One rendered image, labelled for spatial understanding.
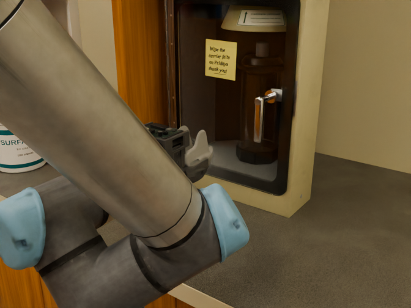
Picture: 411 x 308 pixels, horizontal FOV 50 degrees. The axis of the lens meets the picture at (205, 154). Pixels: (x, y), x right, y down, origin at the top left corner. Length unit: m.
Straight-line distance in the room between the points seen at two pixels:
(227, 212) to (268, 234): 0.47
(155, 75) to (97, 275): 0.67
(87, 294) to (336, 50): 0.99
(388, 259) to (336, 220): 0.15
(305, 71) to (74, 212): 0.54
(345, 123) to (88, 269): 0.97
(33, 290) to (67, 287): 0.80
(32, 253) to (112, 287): 0.09
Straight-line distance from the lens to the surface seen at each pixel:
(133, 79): 1.02
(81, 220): 0.50
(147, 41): 1.04
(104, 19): 1.81
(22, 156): 1.24
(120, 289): 0.47
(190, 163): 0.66
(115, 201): 0.36
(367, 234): 0.95
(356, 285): 0.80
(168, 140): 0.58
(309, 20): 0.86
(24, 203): 0.48
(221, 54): 0.92
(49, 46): 0.29
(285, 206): 0.96
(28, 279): 1.29
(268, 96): 0.86
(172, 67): 1.01
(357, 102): 1.29
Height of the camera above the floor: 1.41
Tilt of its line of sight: 22 degrees down
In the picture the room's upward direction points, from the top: straight up
